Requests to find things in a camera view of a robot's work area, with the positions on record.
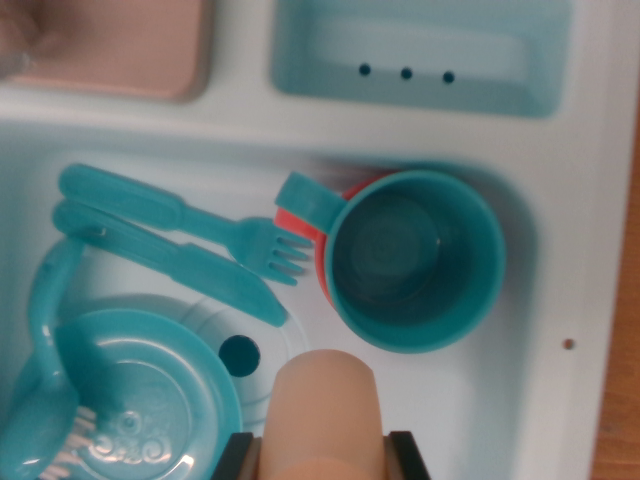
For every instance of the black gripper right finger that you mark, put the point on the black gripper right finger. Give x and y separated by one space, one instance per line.
405 457

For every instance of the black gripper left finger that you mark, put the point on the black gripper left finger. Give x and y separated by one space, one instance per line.
237 460

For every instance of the cream detergent bottle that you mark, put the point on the cream detergent bottle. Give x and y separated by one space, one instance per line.
325 410

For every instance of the light blue toy sink unit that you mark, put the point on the light blue toy sink unit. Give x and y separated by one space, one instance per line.
500 410

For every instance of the teal plastic plate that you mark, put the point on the teal plastic plate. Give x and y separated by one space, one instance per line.
200 360

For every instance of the teal plastic mug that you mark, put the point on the teal plastic mug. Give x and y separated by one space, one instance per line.
475 300

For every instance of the teal plastic knife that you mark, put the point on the teal plastic knife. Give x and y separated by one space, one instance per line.
210 270

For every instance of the orange plastic mug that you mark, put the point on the orange plastic mug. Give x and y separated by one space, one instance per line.
295 225

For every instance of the teal plastic fork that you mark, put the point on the teal plastic fork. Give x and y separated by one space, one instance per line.
125 200

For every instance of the grey toy faucet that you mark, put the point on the grey toy faucet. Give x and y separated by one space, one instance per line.
125 50

